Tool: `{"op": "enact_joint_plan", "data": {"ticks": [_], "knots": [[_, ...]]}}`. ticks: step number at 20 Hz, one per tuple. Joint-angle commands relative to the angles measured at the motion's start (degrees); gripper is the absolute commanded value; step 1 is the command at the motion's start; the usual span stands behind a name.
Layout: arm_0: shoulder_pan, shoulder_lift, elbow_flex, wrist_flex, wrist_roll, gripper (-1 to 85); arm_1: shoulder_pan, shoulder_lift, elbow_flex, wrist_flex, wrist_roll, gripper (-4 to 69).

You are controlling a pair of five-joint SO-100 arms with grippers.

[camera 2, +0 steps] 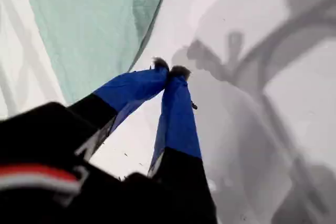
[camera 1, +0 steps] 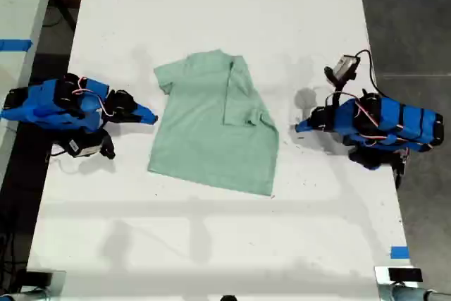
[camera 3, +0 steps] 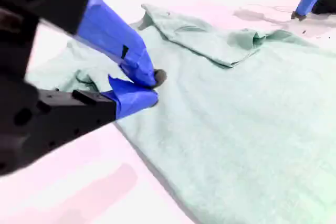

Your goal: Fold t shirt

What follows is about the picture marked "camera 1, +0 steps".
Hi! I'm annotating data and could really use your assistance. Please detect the pale green T-shirt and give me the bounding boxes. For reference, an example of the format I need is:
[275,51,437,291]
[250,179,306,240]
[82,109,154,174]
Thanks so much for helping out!
[147,48,280,198]

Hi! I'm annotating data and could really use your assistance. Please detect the long blue tape strip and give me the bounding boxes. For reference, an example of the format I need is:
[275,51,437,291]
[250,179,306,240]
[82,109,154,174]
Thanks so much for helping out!
[0,39,34,52]

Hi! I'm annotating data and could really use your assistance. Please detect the white side table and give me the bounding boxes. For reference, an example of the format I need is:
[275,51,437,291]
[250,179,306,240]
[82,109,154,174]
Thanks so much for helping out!
[0,0,59,184]

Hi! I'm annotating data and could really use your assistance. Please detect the short blue tape strip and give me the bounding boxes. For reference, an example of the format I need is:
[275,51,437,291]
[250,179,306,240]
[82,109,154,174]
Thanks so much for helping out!
[390,245,410,259]

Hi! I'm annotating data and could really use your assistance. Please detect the small black box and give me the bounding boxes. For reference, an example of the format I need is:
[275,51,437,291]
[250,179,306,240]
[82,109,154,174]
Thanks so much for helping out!
[388,267,423,283]
[25,271,54,286]

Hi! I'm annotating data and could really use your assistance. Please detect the black camera stalk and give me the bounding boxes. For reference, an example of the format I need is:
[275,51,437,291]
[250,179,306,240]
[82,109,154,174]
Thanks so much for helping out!
[98,127,117,160]
[323,66,357,105]

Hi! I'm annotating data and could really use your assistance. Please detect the grey gripper camera box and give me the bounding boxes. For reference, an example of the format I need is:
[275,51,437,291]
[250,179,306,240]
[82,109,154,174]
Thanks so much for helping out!
[333,54,361,82]

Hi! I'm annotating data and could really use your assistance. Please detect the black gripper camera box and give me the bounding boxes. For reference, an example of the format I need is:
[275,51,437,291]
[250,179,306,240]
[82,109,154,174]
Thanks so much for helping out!
[66,137,103,159]

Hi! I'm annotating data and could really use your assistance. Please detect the black camera cable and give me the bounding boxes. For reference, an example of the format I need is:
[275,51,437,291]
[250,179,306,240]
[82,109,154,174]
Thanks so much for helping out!
[47,142,71,163]
[353,49,378,97]

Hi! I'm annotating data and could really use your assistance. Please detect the black floor cable loop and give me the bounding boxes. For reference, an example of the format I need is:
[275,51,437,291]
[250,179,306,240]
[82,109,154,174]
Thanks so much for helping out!
[42,6,77,28]

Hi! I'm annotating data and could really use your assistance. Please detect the silver metal bracket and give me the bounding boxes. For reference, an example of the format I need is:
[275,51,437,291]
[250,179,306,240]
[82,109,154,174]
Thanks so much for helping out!
[374,265,424,301]
[17,269,68,301]

